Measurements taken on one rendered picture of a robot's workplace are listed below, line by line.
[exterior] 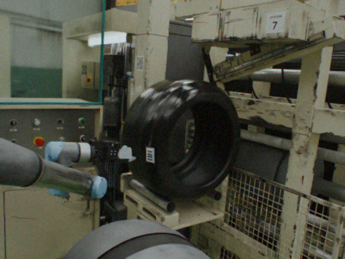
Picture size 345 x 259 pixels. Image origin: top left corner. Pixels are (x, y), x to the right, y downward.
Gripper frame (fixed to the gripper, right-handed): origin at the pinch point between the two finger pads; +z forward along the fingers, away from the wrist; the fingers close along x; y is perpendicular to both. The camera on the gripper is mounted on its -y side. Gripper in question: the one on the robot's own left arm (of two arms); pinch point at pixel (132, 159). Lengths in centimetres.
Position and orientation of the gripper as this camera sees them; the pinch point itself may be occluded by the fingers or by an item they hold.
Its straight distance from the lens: 134.5
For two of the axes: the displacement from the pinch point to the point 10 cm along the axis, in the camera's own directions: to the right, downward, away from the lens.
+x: -5.8, -1.8, 7.9
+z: 8.0, 0.7, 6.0
